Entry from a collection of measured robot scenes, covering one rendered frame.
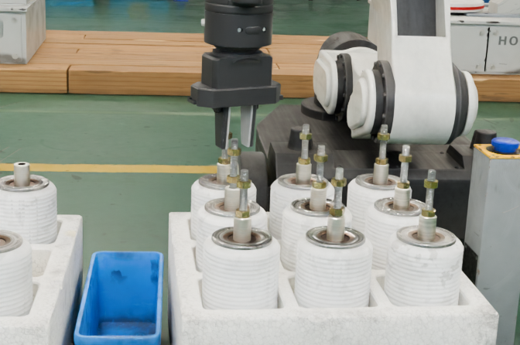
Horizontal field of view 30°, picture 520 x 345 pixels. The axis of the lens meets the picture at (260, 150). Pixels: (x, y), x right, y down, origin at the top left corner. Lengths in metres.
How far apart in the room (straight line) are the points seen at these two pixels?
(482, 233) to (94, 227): 0.85
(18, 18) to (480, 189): 2.10
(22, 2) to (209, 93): 2.13
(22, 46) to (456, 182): 1.85
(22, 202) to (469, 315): 0.62
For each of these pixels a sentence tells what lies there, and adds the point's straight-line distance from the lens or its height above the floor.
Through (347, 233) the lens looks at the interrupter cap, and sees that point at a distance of 1.24.
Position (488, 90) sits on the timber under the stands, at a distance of 3.38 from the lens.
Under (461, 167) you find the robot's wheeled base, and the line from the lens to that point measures 1.82.
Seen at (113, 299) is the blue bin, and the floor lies 0.04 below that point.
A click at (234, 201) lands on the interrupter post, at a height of 0.26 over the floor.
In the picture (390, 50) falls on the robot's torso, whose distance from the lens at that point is 1.65.
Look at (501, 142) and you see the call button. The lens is 1.45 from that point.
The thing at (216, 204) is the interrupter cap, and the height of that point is 0.25.
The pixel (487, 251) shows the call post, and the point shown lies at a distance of 1.47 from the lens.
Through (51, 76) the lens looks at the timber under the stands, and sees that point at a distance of 3.21.
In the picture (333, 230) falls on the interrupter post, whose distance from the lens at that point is 1.21.
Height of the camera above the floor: 0.67
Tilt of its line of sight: 15 degrees down
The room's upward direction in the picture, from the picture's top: 2 degrees clockwise
